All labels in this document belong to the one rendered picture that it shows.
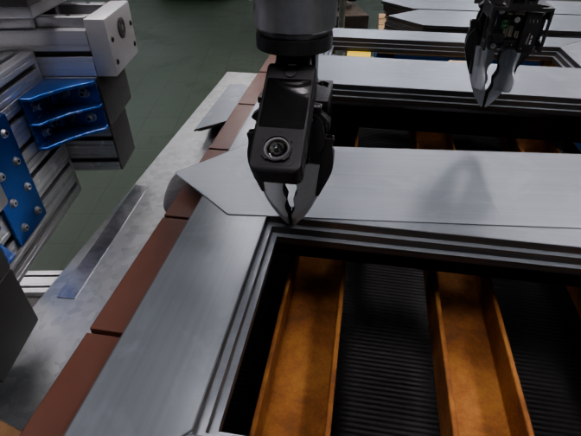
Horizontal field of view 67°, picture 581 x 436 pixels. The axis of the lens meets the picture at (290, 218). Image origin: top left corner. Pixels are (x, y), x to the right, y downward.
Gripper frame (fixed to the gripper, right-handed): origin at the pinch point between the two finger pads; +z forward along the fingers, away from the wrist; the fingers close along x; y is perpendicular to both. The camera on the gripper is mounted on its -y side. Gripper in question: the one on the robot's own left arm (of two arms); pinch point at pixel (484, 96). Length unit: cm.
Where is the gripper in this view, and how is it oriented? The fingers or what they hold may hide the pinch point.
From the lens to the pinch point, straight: 74.9
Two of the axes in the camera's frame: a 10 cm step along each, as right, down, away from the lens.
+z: 0.1, 8.0, 6.0
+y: -1.8, 6.0, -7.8
